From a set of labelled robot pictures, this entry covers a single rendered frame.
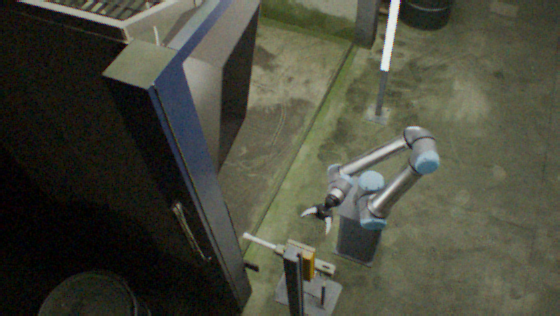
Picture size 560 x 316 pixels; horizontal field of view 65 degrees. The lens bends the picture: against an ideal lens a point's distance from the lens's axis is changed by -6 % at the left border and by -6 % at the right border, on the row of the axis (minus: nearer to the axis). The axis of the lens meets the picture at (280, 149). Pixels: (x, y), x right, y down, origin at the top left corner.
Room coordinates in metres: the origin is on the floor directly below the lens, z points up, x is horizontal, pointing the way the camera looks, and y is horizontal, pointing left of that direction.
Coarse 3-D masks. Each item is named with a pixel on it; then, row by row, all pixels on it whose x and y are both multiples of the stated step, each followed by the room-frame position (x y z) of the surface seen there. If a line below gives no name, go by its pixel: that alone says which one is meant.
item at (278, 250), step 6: (246, 234) 1.03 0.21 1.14; (252, 240) 1.00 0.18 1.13; (258, 240) 0.99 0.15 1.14; (270, 246) 0.95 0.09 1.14; (276, 246) 0.95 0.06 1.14; (282, 246) 0.94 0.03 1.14; (276, 252) 0.92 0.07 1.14; (282, 252) 0.91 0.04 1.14; (318, 264) 0.83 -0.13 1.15; (324, 264) 0.82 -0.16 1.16; (330, 264) 0.83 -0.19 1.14; (318, 270) 0.81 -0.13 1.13; (324, 270) 0.80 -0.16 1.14; (330, 270) 0.80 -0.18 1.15
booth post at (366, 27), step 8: (360, 0) 3.57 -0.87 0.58; (368, 0) 3.53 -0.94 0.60; (376, 0) 3.49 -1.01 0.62; (360, 8) 3.56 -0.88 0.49; (368, 8) 3.52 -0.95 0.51; (376, 8) 3.52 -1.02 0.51; (360, 16) 3.56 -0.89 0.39; (368, 16) 3.52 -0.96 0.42; (376, 16) 3.56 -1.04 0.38; (360, 24) 3.56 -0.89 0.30; (368, 24) 3.52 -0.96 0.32; (376, 24) 3.60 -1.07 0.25; (360, 32) 3.55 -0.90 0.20; (368, 32) 3.51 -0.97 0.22; (376, 32) 3.63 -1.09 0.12; (360, 40) 3.55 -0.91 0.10; (368, 40) 3.51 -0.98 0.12; (368, 48) 3.50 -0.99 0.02
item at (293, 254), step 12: (288, 252) 0.70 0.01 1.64; (300, 252) 0.69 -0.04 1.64; (288, 264) 0.67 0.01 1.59; (300, 264) 0.69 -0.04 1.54; (288, 276) 0.67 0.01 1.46; (300, 276) 0.68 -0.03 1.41; (288, 288) 0.67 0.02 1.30; (300, 288) 0.67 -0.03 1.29; (300, 300) 0.66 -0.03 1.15; (300, 312) 0.66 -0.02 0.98
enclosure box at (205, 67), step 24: (240, 0) 2.23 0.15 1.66; (216, 24) 2.02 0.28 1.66; (240, 24) 2.03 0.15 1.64; (216, 48) 1.85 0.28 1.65; (240, 48) 2.34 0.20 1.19; (192, 72) 1.79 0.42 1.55; (216, 72) 1.73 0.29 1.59; (240, 72) 2.36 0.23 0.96; (192, 96) 1.81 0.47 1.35; (216, 96) 1.74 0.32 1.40; (240, 96) 2.37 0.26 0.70; (216, 120) 1.76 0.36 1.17; (240, 120) 2.33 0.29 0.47; (216, 144) 1.78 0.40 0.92; (216, 168) 1.81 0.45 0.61
